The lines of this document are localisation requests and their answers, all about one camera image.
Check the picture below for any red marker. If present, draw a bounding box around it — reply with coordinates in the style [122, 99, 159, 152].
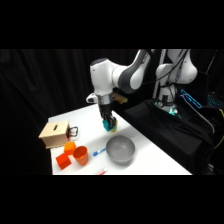
[95, 168, 109, 176]

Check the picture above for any red cube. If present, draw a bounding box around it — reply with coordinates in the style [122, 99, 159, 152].
[55, 152, 72, 171]

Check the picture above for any yellow cable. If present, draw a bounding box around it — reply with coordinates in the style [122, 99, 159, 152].
[213, 108, 224, 151]

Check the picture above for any black cloth covered stand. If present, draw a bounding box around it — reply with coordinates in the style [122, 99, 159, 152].
[122, 98, 216, 175]

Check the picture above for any black curtain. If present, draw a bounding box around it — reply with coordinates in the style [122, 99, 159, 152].
[0, 49, 224, 176]

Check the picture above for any orange cube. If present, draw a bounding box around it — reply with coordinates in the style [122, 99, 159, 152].
[63, 141, 78, 156]

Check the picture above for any yellow cup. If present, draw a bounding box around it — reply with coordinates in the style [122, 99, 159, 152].
[109, 120, 119, 134]

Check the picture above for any orange cup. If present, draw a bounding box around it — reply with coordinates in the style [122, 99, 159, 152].
[72, 145, 90, 167]

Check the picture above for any blue marker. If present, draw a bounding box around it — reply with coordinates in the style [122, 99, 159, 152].
[92, 147, 107, 157]

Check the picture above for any grey bowl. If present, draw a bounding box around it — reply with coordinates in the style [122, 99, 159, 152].
[105, 135, 136, 165]

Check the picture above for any wooden box with slot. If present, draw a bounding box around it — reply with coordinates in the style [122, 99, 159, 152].
[38, 120, 71, 150]

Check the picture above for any blue cube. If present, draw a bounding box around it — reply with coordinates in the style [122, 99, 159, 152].
[102, 119, 114, 132]

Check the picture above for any yellow tag on wrist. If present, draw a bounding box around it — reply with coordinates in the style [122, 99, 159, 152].
[112, 93, 129, 104]

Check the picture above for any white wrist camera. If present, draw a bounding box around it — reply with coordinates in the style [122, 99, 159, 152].
[85, 92, 99, 105]

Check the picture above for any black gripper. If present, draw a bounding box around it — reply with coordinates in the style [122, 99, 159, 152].
[97, 103, 118, 132]

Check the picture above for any blue glowing device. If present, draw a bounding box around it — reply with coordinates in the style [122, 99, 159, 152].
[180, 88, 203, 110]

